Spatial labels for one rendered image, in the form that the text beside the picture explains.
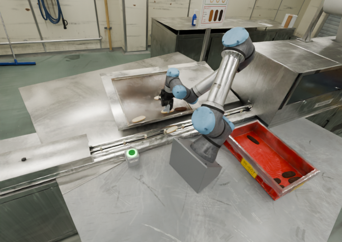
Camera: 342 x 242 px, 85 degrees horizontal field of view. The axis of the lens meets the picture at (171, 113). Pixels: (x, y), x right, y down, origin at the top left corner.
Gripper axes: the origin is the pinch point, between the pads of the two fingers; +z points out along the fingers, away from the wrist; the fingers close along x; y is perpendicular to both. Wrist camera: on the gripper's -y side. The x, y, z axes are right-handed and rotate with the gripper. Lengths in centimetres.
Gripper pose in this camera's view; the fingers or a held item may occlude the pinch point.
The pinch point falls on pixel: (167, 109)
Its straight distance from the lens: 137.8
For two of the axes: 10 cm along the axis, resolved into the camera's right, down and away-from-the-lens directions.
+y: -9.1, 1.9, -3.8
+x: 3.9, 7.3, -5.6
